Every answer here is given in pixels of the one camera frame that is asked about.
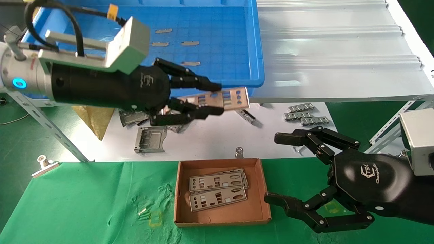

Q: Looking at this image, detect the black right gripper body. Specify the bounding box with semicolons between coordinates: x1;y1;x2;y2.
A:
327;149;434;226

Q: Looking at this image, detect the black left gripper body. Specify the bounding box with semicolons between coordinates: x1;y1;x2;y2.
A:
50;63;171;112

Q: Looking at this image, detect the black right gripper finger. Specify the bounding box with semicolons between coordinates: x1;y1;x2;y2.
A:
264;186;375;233
274;126;361;166

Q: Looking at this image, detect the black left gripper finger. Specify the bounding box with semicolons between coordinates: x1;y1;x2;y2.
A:
153;58;222;93
149;97;225;126

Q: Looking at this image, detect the silver metal IO shield plate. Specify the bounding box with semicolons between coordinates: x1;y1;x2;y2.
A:
210;168;249;189
175;87;250;114
189;186;247;213
189;169;246;192

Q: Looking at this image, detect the blue plastic tray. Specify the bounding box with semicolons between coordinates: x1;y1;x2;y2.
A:
7;0;265;99

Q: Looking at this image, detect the shallow brown cardboard box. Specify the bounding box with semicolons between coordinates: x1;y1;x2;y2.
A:
174;158;272;227

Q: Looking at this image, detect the white paper sheet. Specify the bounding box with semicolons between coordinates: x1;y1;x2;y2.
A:
95;103;338;162

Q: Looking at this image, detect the yellow woven bag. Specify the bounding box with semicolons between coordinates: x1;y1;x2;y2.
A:
71;106;116;141

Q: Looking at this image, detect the stamped grey metal plate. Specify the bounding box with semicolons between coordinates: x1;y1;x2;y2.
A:
134;126;168;154

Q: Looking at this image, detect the perforated white angle steel bar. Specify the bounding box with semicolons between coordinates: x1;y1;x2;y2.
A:
368;97;434;155

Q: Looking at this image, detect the perforated grey angle steel bar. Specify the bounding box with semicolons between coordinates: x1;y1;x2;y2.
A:
0;90;90;162

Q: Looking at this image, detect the white corrugated shelf panel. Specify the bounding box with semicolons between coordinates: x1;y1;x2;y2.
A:
248;0;434;107

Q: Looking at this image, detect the green cloth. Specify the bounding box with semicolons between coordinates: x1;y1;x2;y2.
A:
0;158;434;244

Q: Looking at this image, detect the serrated metal bracket strip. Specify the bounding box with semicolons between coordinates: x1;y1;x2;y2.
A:
284;112;313;122
288;103;315;113
301;117;330;127

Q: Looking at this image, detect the flat grey metal bracket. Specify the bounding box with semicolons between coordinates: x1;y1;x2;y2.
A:
118;109;150;128

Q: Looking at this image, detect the narrow grey metal bracket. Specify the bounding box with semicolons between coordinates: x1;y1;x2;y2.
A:
237;108;256;124

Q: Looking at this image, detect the black camera cable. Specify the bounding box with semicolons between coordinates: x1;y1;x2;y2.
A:
24;0;127;58

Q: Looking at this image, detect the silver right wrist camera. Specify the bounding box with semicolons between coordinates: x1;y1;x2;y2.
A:
399;108;434;177

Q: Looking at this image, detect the thin grey cable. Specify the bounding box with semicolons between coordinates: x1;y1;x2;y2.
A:
0;114;30;126

